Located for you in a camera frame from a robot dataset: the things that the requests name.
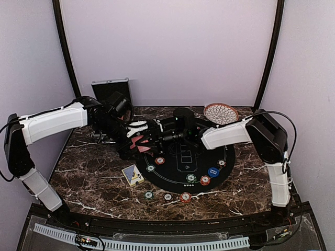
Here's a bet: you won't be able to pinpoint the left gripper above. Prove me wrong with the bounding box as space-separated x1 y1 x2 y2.
96 116 143 161

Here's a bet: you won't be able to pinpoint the red card deck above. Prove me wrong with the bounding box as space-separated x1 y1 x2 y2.
130 135 151 153

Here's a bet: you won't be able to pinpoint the green chips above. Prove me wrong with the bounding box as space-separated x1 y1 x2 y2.
146 165 155 173
186 174 197 184

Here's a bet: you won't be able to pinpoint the red chips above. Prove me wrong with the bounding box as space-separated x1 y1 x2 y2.
155 157 165 165
200 175 210 186

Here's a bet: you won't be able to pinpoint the green poker chip stack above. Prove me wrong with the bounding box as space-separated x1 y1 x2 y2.
144 191 154 200

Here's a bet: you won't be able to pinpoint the blue small blind button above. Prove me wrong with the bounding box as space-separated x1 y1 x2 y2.
208 167 219 177

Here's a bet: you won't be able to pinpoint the black-red 100 chip stack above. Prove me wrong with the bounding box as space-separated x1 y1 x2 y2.
163 193 172 201

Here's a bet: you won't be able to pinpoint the red-gold 5 chip stack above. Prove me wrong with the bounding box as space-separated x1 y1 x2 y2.
180 192 192 203

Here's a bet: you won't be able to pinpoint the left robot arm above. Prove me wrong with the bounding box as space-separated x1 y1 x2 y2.
1 92 148 228

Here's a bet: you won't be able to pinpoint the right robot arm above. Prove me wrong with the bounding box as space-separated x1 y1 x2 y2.
140 108 291 227

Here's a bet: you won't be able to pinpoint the yellow card box on table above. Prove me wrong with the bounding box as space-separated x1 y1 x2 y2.
122 164 144 187

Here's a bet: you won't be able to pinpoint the black round poker mat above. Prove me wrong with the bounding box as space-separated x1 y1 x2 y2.
136 142 235 194

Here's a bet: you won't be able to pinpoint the patterned ceramic plate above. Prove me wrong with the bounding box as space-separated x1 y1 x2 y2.
204 103 239 125

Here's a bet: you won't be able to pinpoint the aluminium poker chip case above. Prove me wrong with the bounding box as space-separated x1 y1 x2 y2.
91 77 133 122

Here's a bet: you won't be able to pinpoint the white slotted cable duct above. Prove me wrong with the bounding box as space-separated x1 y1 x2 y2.
33 223 250 250

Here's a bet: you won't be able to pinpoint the right black frame post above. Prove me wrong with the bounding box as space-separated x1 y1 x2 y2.
252 0 285 111

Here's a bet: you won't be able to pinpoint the black frame post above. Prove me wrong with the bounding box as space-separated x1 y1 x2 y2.
252 0 285 111
52 0 82 98

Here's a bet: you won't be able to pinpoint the left black frame post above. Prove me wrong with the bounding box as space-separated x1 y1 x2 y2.
52 0 82 98

